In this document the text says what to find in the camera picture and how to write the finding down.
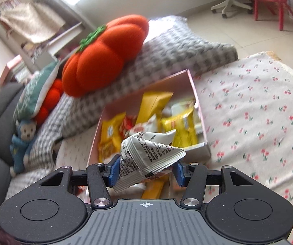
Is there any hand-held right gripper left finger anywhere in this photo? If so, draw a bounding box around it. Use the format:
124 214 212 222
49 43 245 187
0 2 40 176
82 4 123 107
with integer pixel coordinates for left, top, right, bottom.
34 154 123 210

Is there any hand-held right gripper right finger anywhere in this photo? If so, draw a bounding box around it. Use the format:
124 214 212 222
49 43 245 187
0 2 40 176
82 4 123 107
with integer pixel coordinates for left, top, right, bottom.
173 162 261 209

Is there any white text-printed snack packet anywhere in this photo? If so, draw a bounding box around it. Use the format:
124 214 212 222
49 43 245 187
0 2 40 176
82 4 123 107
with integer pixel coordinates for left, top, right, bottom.
113 132 187 193

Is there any orange yellow snack packet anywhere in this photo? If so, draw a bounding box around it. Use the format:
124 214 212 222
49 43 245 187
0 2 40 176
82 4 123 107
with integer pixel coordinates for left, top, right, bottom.
136 91 174 126
141 180 167 199
98 112 127 162

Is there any glossy yellow snack packet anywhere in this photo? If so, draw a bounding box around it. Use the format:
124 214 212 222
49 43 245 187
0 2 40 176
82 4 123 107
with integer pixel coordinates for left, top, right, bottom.
160 107 199 147

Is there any red white snack packet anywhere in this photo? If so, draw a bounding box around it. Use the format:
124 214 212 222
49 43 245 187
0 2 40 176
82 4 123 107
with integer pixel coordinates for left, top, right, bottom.
120 115 137 136
130 116 158 138

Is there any pink cardboard box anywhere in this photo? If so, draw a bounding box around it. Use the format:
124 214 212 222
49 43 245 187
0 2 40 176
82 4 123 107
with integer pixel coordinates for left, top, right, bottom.
86 69 211 199

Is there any pale yellow white snack packet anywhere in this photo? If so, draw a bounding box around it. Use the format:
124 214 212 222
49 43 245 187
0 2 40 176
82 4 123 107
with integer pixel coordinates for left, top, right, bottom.
171 100 197 115

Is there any cherry print bed sheet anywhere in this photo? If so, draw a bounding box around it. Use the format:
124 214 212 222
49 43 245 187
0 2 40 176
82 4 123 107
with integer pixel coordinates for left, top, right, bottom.
55 51 293 245

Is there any blue monkey plush toy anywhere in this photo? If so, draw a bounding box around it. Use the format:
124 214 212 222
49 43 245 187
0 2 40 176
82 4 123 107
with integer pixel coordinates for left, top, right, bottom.
9 119 38 177

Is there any orange round plush toy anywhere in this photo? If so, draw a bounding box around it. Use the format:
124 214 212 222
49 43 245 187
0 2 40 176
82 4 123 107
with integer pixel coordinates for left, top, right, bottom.
35 79 63 123

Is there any green white pillow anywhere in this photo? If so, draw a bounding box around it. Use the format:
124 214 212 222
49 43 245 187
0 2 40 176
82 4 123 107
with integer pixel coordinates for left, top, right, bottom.
12 60 61 123

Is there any orange pumpkin plush cushion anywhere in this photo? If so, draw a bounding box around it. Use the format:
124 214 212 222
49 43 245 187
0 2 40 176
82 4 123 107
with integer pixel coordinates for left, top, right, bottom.
61 14 150 98

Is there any grey checked pillow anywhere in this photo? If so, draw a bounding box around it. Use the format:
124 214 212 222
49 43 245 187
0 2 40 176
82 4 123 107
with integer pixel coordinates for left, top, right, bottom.
21 15 239 174

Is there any white bookshelf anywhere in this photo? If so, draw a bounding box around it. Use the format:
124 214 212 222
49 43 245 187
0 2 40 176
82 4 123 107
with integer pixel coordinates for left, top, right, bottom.
0 0 91 82

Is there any pink flat box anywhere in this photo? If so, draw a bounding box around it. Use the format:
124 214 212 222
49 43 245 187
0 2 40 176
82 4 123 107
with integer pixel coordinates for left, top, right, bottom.
0 56 23 85

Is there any beige hanging cloth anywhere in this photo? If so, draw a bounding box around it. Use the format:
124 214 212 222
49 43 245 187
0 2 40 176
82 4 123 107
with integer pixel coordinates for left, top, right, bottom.
0 2 66 44

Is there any red stool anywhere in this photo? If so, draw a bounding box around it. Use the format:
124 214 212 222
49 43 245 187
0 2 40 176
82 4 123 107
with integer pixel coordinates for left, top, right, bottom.
252 0 293 31

